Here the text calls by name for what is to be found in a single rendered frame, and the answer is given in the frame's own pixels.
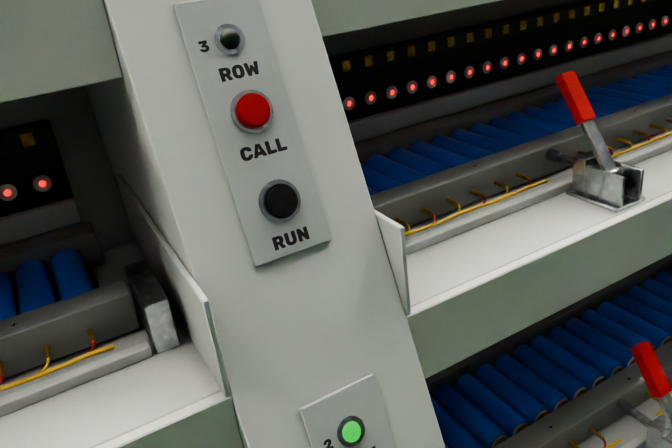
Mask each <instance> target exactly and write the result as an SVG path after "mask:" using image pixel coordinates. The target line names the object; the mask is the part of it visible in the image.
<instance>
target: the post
mask: <svg viewBox="0 0 672 448"><path fill-rule="evenodd" d="M190 1H196V0H104V4H105V8H106V12H107V16H108V20H109V24H110V28H111V31H112V35H113V39H114V43H115V47H116V51H117V55H118V59H119V63H120V66H121V70H122V74H123V77H122V78H119V79H114V80H109V81H104V82H99V83H95V84H90V85H85V86H86V89H87V92H88V96H89V99H90V102H91V105H92V108H93V111H94V114H95V117H96V120H97V123H98V126H99V129H100V133H101V136H102V139H103V142H104V145H105V148H106V151H107V154H108V157H109V160H110V163H111V167H112V170H113V173H114V176H115V179H116V182H117V185H118V188H119V184H118V181H117V177H116V175H118V174H121V176H122V177H123V178H124V180H125V181H126V183H127V184H128V186H129V187H130V188H131V190H132V191H133V193H134V194H135V196H136V197H137V198H138V200H139V201H140V203H141V204H142V206H143V207H144V208H145V210H146V211H147V213H148V214H149V215H150V217H151V218H152V220H153V221H154V223H155V224H156V225H157V227H158V228H159V230H160V231H161V233H162V234H163V235H164V237H165V238H166V240H167V241H168V243H169V244H170V245H171V247H172V248H173V250H174V251H175V253H176V254H177V255H178V257H179V258H180V260H181V261H182V262H183V264H184V265H185V267H186V268H187V270H188V271H189V272H190V274H191V275H192V277H193V278H194V280H195V281H196V282H197V284H198V285H199V287H200V288H201V290H202V291H203V292H204V294H205V295H206V297H207V298H208V299H209V302H210V306H211V310H212V315H213V319H214V323H215V327H216V332H217V336H218V340H219V344H220V349H221V353H222V357H223V361H224V366H225V370H226V374H227V379H228V383H229V387H230V391H231V396H232V400H233V404H234V409H235V413H236V417H237V421H238V426H239V430H240V434H241V438H242V443H243V447H244V448H311V445H310V442H309V438H308V435H307V432H306V429H305V426H304V422H303V419H302V416H301V413H300V408H302V407H304V406H306V405H308V404H310V403H312V402H314V401H316V400H319V399H321V398H323V397H325V396H327V395H329V394H331V393H333V392H335V391H337V390H339V389H341V388H343V387H345V386H348V385H350V384H352V383H354V382H356V381H358V380H360V379H362V378H364V377H366V376H368V375H370V374H374V376H375V380H376V383H377V386H378V389H379V393H380V396H381V399H382V403H383V406H384V409H385V412H386V416H387V419H388V422H389V426H390V429H391V432H392V435H393V439H394V442H395V445H396V448H445V444H444V441H443V438H442V434H441V431H440V428H439V424H438V421H437V418H436V414H435V411H434V408H433V404H432V401H431V398H430V394H429V391H428V388H427V384H426V381H425V378H424V375H423V371H422V368H421V365H420V361H419V358H418V355H417V351H416V348H415V345H414V341H413V338H412V335H411V331H410V328H409V325H408V321H407V318H406V315H405V311H404V308H403V305H402V301H401V298H400V295H399V291H398V288H397V285H396V281H395V278H394V275H393V271H392V268H391V265H390V261H389V258H388V255H387V251H386V248H385V245H384V241H383V238H382V235H381V231H380V228H379V225H378V221H377V218H376V215H375V211H374V208H373V205H372V201H371V198H370V195H369V191H368V188H367V185H366V182H365V178H364V175H363V172H362V168H361V165H360V162H359V158H358V155H357V152H356V148H355V145H354V142H353V138H352V135H351V132H350V128H349V125H348V122H347V118H346V115H345V112H344V108H343V105H342V102H341V98H340V95H339V92H338V88H337V85H336V82H335V78H334V75H333V72H332V68H331V65H330V62H329V58H328V55H327V52H326V48H325V45H324V42H323V38H322V35H321V32H320V28H319V25H318V22H317V18H316V15H315V12H314V8H313V5H312V2H311V0H260V3H261V6H262V10H263V13H264V16H265V19H266V23H267V26H268V29H269V32H270V36H271V39H272V42H273V46H274V49H275V52H276V55H277V59H278V62H279V65H280V68H281V72H282V75H283V78H284V82H285V85H286V88H287V91H288V95H289V98H290V101H291V105H292V108H293V111H294V114H295V118H296V121H297V124H298V127H299V131H300V134H301V137H302V141H303V144H304V147H305V150H306V154H307V157H308V160H309V163H310V167H311V170H312V173H313V177H314V180H315V183H316V186H317V190H318V193H319V196H320V200H321V203H322V206H323V209H324V213H325V216H326V219H327V222H328V226H329V229H330V232H331V236H332V240H329V241H326V242H323V243H321V244H318V245H315V246H312V247H310V248H307V249H304V250H301V251H299V252H296V253H293V254H290V255H288V256H285V257H282V258H279V259H277V260H274V261H271V262H268V263H265V264H263V265H260V266H257V267H255V266H254V263H253V260H252V257H251V253H250V250H249V247H248V244H247V241H246V237H245V234H244V231H243V228H242V225H241V221H240V218H239V215H238V212H237V209H236V206H235V202H234V199H233V196H232V193H231V190H230V186H229V183H228V180H227V177H226V174H225V170H224V167H223V164H222V161H221V158H220V154H219V151H218V148H217V145H216V142H215V139H214V135H213V132H212V129H211V126H210V123H209V119H208V116H207V113H206V110H205V107H204V103H203V100H202V97H201V94H200V91H199V87H198V84H197V81H196V78H195V75H194V72H193V68H192V65H191V62H190V59H189V56H188V52H187V49H186V46H185V43H184V40H183V36H182V33H181V30H180V27H179V24H178V20H177V17H176V14H175V11H174V8H173V5H174V4H177V3H183V2H190ZM119 191H120V188H119ZM120 194H121V191H120Z"/></svg>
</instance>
